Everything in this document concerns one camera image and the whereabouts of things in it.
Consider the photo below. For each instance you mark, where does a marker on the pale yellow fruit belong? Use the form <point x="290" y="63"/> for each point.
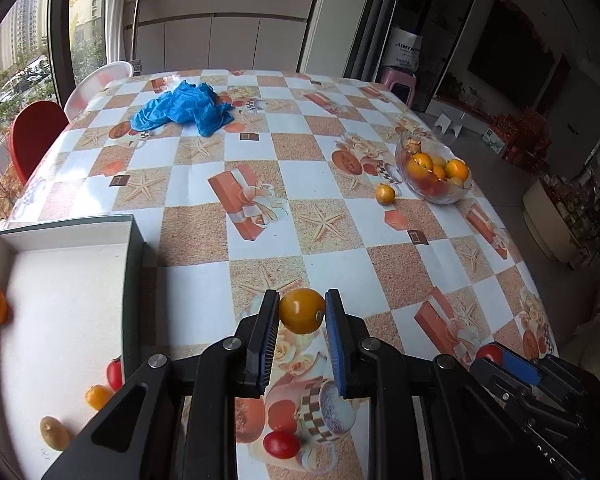
<point x="457" y="182"/>

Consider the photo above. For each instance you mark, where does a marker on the white printed bag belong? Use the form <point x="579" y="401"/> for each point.
<point x="404" y="50"/>

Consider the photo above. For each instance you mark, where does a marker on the small white stand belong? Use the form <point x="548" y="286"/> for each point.
<point x="448" y="126"/>

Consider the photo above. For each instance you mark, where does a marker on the grey curtain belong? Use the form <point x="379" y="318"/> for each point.
<point x="372" y="20"/>

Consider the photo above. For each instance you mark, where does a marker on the small orange-yellow tomato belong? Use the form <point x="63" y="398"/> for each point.
<point x="98" y="396"/>

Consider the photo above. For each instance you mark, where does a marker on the small orange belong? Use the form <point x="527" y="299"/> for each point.
<point x="438" y="173"/>

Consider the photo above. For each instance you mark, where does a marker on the red tomato with stem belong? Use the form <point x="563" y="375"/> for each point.
<point x="489" y="352"/>

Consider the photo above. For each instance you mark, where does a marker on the white cardboard tray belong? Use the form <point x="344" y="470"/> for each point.
<point x="60" y="300"/>

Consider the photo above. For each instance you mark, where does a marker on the pink plastic stool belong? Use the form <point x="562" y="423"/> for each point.
<point x="399" y="80"/>

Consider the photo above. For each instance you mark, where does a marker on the white chair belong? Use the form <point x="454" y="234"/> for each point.
<point x="97" y="85"/>

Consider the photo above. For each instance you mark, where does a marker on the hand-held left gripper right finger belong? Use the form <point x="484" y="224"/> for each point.
<point x="336" y="345"/>

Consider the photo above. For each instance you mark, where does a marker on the clear glass bowl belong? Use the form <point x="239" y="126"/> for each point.
<point x="432" y="192"/>

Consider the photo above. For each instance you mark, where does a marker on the checked printed tablecloth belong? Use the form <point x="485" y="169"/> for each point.
<point x="330" y="240"/>

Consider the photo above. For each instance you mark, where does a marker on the round yellow tomato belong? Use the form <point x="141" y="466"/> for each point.
<point x="301" y="310"/>

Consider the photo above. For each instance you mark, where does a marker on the red chair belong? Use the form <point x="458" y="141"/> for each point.
<point x="35" y="135"/>

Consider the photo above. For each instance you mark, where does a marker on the large orange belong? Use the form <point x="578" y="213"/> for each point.
<point x="455" y="167"/>
<point x="420" y="162"/>

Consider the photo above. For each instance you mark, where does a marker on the red decorations heap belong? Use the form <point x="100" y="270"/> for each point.
<point x="522" y="132"/>

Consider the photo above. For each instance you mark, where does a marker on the white cabinet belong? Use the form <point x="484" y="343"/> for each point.
<point x="220" y="30"/>

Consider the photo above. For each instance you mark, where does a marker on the red fruit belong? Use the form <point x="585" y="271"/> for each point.
<point x="430" y="189"/>

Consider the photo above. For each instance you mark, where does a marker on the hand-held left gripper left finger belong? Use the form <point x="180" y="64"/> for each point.
<point x="265" y="345"/>

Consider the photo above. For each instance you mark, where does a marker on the large yellow-green tomato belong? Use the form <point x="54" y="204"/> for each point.
<point x="385" y="193"/>

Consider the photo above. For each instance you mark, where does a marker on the blue plastic gloves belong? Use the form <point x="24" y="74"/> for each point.
<point x="185" y="107"/>

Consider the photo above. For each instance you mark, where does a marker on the red cherry tomato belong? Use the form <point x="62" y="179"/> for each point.
<point x="281" y="444"/>
<point x="114" y="376"/>

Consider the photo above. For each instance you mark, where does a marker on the metal pole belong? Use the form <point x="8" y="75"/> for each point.
<point x="135" y="22"/>

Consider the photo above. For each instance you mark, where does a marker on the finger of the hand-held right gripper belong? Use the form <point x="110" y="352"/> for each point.
<point x="500" y="382"/>
<point x="520" y="367"/>

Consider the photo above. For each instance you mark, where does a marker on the black television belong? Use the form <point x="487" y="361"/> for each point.
<point x="510" y="67"/>

